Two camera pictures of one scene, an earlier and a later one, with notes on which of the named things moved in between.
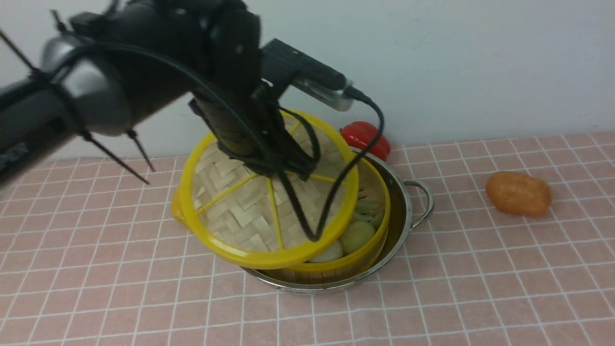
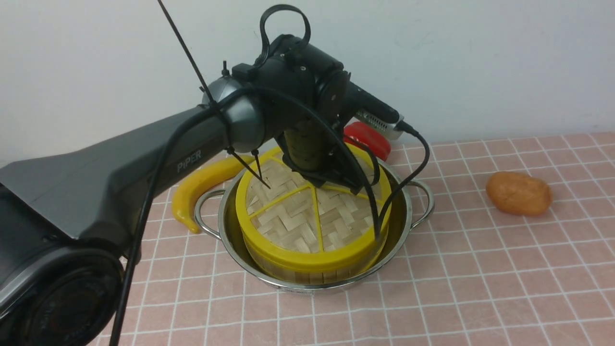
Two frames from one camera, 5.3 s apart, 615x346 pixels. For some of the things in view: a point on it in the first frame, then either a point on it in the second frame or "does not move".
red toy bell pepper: [360, 134] does not move
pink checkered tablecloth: [92, 253] does not move
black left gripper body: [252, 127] -> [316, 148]
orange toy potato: [519, 194] does not move
